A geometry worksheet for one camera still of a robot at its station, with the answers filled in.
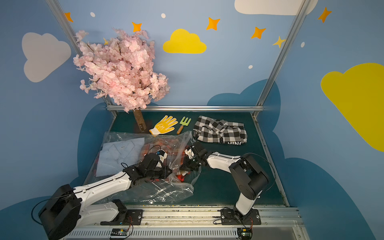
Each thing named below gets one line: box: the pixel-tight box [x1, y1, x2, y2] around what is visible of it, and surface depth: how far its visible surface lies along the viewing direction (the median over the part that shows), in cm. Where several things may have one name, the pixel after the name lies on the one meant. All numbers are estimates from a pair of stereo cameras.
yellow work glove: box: [149, 115, 179, 137], surface depth 117 cm
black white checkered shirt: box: [192, 115, 248, 145], surface depth 109 cm
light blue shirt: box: [96, 137, 145, 177], surface depth 95 cm
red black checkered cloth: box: [175, 174, 185, 183], surface depth 87 cm
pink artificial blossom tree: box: [73, 28, 170, 131], surface depth 69 cm
